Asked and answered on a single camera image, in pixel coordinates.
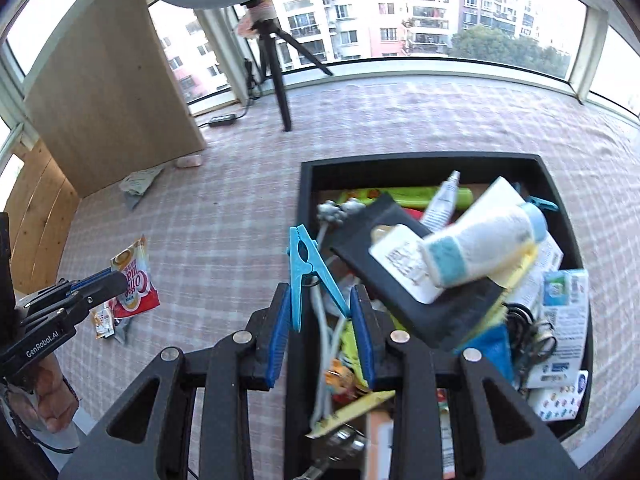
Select crumpled grey paper packet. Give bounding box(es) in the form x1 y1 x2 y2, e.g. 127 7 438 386
118 167 165 196

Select light wooden board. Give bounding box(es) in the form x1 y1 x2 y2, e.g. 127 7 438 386
22 0 208 200

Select metal scissors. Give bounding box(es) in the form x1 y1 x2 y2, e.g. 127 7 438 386
510 302 559 387

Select yellow flat packet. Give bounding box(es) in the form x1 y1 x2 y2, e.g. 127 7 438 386
305 390 396 440

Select silver roller massager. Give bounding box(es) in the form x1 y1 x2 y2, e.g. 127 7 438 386
310 199 366 426

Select red white coffee sachet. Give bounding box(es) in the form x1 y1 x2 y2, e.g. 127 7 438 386
110 234 161 320

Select orange figurine keychain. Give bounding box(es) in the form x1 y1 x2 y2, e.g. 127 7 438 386
325 357 369 404

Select pink crumpled wrap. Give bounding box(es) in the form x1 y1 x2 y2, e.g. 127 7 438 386
237 0 281 38

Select white tube blue cap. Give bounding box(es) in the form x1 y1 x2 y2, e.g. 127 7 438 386
419 203 547 289

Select black wet wipes packet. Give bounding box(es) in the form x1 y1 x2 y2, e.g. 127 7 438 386
330 192 506 351

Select yellow-green packet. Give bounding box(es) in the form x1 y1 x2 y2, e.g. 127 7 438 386
336 186 474 211

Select black cable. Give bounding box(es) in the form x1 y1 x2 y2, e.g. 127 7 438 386
235 59 264 122

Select pink plaid desktop cloth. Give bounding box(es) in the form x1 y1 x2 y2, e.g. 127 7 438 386
55 75 640 480

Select pine wood panel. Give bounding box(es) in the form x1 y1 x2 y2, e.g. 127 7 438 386
2 140 81 295

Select blue clothespin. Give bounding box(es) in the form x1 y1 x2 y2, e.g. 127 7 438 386
286 225 351 333
515 182 560 212

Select grey white tube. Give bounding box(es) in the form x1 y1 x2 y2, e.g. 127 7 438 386
419 170 462 233

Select person's left hand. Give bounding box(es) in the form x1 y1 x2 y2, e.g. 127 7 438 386
7 355 81 433

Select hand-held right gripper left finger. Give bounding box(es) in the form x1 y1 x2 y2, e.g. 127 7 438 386
59 282 293 480

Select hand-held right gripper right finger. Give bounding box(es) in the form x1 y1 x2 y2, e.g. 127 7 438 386
350 285 583 480

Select white printed leaflet carton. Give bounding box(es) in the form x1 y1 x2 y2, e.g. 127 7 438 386
542 269 590 388

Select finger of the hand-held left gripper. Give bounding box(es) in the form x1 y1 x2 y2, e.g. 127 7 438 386
17 267 121 317
30 271 132 329

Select black storage tray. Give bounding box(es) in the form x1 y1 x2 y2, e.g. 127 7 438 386
284 152 596 480

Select small red white sachet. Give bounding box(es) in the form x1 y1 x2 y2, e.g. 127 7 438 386
90 307 119 341

